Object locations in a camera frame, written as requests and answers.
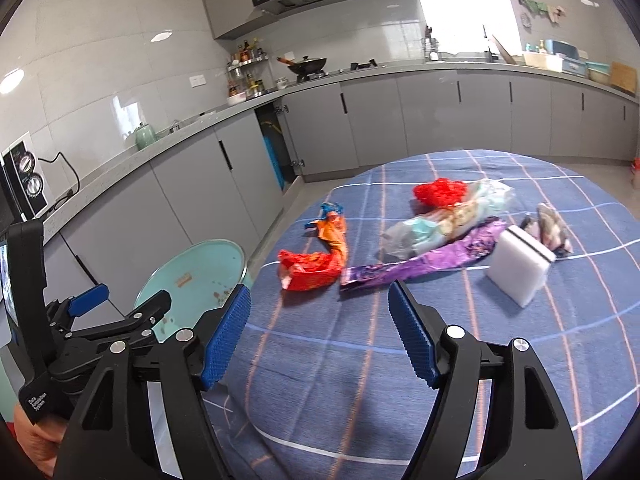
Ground grey base cabinets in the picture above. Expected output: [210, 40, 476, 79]
[0, 67, 640, 361]

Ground orange foil wrapper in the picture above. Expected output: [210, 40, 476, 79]
[305, 202, 348, 266]

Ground bright window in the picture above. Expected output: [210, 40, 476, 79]
[415, 0, 521, 58]

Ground green teapot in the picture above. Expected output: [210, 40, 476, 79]
[131, 122, 158, 151]

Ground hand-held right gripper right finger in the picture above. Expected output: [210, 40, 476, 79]
[387, 280, 583, 480]

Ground hanging rags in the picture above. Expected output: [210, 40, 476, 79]
[517, 0, 568, 23]

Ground metal spice rack with bottles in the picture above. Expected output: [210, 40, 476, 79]
[226, 37, 268, 100]

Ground clear tissue bag green print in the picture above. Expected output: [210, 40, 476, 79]
[382, 178, 516, 261]

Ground wooden cutting board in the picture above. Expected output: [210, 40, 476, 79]
[609, 61, 638, 95]

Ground gas stove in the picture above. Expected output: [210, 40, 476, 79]
[295, 60, 378, 83]

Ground blue dish box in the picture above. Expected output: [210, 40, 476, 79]
[544, 39, 588, 77]

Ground white sponge block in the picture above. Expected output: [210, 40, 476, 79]
[487, 225, 557, 308]

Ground teal round metal bin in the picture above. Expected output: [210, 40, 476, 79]
[134, 238, 249, 346]

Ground green plastic basin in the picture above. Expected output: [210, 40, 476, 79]
[585, 61, 613, 85]

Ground white plastic basin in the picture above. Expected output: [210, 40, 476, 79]
[522, 51, 563, 72]

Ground metal utensil holder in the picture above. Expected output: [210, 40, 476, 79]
[424, 25, 441, 62]

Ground crumpled grey pink wrapper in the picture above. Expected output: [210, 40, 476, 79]
[520, 202, 575, 260]

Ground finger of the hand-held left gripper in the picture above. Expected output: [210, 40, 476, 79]
[47, 283, 111, 333]
[75, 291, 173, 349]

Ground person's left hand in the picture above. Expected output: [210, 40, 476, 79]
[13, 400, 69, 476]

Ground red foil wrapper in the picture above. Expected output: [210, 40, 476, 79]
[277, 249, 346, 292]

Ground leaning grey board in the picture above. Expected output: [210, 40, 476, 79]
[491, 35, 518, 66]

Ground grey speckled kitchen counter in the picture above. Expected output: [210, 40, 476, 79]
[42, 57, 640, 246]

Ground purple foil wrapper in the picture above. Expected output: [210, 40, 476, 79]
[340, 217, 508, 293]

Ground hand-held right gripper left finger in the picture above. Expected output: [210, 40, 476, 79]
[52, 283, 252, 480]

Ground black wok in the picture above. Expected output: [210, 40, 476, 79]
[277, 55, 328, 78]

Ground red foam net sleeve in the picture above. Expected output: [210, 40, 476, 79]
[412, 177, 471, 211]

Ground white microwave oven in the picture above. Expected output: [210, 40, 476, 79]
[0, 131, 51, 231]

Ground black power cable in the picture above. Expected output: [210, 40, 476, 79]
[37, 151, 81, 211]

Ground blue plaid tablecloth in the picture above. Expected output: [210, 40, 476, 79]
[220, 149, 640, 480]

